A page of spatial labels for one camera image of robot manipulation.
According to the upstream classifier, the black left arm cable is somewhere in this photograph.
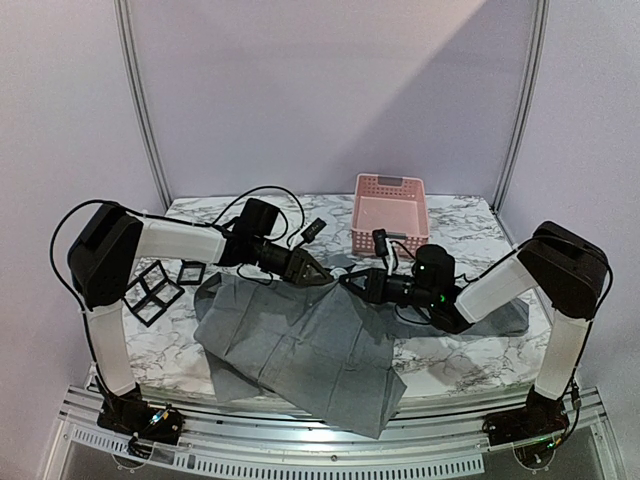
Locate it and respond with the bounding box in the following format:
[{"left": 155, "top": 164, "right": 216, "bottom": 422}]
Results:
[{"left": 48, "top": 185, "right": 309, "bottom": 321}]

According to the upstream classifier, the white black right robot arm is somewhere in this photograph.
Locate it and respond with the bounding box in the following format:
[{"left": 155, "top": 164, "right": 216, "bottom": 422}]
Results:
[{"left": 339, "top": 221, "right": 613, "bottom": 453}]

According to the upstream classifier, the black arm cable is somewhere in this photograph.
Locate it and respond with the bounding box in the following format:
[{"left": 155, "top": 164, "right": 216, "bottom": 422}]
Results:
[
  {"left": 48, "top": 185, "right": 309, "bottom": 321},
  {"left": 449, "top": 234, "right": 615, "bottom": 401}
]

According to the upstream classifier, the pink perforated plastic basket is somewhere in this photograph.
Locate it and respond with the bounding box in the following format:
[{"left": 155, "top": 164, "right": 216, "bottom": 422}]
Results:
[{"left": 351, "top": 173, "right": 430, "bottom": 256}]

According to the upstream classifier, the black frame display box pair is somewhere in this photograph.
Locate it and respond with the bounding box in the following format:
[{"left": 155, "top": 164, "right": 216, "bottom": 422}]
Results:
[{"left": 123, "top": 260, "right": 185, "bottom": 328}]

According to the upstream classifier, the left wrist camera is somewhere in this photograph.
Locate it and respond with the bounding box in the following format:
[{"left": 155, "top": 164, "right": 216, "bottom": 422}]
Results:
[{"left": 299, "top": 218, "right": 327, "bottom": 245}]

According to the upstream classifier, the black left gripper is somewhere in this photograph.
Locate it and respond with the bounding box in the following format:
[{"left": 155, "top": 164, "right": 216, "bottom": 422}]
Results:
[{"left": 251, "top": 237, "right": 334, "bottom": 286}]

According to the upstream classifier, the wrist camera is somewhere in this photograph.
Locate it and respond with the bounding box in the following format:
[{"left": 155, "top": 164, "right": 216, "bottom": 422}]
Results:
[
  {"left": 299, "top": 218, "right": 327, "bottom": 245},
  {"left": 372, "top": 229, "right": 396, "bottom": 275}
]

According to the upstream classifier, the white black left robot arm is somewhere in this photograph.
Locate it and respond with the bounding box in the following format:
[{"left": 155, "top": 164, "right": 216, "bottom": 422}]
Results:
[{"left": 67, "top": 198, "right": 332, "bottom": 457}]

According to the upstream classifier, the grey button-up shirt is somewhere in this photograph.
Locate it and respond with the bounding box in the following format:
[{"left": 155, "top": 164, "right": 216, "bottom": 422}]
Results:
[{"left": 192, "top": 252, "right": 530, "bottom": 440}]

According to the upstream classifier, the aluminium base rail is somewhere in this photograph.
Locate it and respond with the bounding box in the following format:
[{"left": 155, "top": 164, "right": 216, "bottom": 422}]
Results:
[{"left": 47, "top": 384, "right": 609, "bottom": 480}]

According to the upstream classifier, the aluminium corner post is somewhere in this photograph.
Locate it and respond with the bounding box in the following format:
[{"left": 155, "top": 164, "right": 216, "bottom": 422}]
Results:
[
  {"left": 490, "top": 0, "right": 550, "bottom": 216},
  {"left": 114, "top": 0, "right": 173, "bottom": 210}
]

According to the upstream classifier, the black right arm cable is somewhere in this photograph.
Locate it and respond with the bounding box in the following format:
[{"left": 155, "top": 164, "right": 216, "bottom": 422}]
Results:
[{"left": 449, "top": 234, "right": 615, "bottom": 401}]

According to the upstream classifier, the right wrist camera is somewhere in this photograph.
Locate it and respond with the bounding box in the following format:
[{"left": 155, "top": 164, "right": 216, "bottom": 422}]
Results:
[{"left": 372, "top": 229, "right": 396, "bottom": 275}]

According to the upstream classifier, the left aluminium corner post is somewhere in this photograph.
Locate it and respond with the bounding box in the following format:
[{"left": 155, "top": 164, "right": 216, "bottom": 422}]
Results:
[{"left": 114, "top": 0, "right": 173, "bottom": 210}]

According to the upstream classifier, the right aluminium corner post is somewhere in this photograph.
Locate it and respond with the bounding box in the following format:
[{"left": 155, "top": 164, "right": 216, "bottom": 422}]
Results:
[{"left": 490, "top": 0, "right": 550, "bottom": 216}]

